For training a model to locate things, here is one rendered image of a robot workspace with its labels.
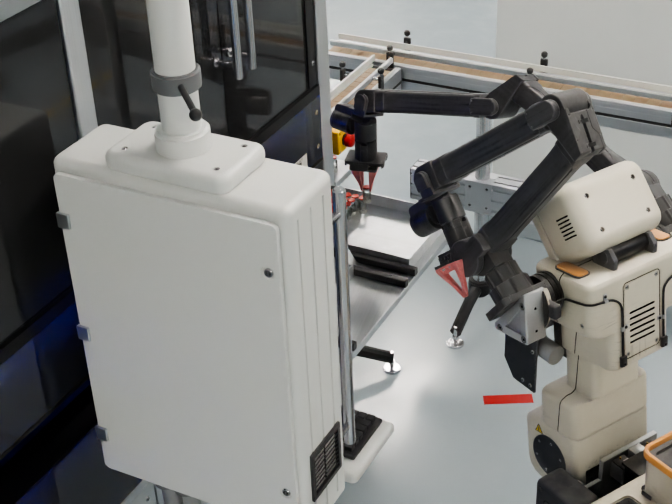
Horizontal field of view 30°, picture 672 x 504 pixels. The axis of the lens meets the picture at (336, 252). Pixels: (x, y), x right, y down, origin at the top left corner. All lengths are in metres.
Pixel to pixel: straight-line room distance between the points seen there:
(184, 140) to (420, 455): 1.96
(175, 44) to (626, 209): 0.96
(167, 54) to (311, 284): 0.47
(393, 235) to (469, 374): 1.06
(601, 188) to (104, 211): 0.96
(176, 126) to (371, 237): 1.19
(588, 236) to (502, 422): 1.66
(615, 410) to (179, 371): 0.96
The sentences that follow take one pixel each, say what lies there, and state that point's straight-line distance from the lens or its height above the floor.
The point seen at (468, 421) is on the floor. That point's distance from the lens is 4.04.
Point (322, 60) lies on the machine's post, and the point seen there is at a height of 1.27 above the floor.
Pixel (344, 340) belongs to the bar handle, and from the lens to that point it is 2.45.
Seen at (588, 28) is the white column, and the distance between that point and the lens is 4.52.
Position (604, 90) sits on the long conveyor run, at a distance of 3.92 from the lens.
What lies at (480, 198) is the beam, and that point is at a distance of 4.24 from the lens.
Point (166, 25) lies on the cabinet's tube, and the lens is 2.10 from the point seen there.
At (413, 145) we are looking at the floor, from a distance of 5.64.
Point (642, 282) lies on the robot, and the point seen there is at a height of 1.20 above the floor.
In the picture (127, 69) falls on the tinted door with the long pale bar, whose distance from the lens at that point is 2.60.
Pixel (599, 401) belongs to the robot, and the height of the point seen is 0.89.
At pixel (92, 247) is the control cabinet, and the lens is 2.36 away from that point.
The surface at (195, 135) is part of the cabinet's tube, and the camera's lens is 2.18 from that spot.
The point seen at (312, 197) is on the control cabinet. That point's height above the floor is 1.53.
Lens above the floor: 2.59
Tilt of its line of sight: 32 degrees down
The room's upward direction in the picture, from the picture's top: 3 degrees counter-clockwise
